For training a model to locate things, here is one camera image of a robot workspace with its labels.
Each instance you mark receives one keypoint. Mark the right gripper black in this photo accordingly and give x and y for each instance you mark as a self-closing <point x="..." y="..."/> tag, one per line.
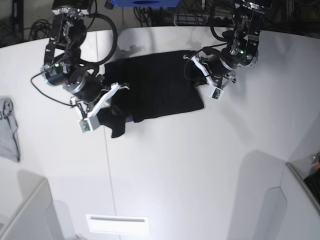
<point x="87" y="87"/>

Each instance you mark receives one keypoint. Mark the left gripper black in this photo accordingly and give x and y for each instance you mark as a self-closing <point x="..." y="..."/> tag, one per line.
<point x="218" y="67"/>

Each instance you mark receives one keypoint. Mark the black T-shirt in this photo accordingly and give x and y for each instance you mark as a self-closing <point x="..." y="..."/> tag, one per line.
<point x="157" y="87"/>

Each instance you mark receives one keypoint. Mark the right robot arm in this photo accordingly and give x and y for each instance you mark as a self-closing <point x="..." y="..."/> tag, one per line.
<point x="62" y="63"/>

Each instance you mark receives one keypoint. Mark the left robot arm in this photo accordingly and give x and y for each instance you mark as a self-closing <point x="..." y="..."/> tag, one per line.
<point x="242" y="41"/>

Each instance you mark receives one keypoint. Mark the grey folded T-shirt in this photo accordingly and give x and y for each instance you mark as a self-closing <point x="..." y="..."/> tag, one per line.
<point x="9" y="141"/>

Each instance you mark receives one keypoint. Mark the blue box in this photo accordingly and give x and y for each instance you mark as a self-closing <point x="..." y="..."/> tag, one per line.
<point x="145" y="3"/>

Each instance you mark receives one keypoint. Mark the white label plate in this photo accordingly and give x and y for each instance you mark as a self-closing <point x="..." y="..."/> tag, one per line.
<point x="118" y="225"/>

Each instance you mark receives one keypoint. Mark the black keyboard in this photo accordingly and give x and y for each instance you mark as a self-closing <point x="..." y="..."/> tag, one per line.
<point x="313" y="183"/>

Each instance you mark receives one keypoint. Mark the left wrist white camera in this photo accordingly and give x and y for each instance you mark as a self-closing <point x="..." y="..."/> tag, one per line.
<point x="214" y="93"/>

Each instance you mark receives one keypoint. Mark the wrist white camera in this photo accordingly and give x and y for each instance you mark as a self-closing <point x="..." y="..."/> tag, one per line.
<point x="89" y="124"/>
<point x="214" y="93"/>

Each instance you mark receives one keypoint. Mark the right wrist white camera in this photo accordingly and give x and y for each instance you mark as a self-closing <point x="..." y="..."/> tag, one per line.
<point x="89" y="124"/>

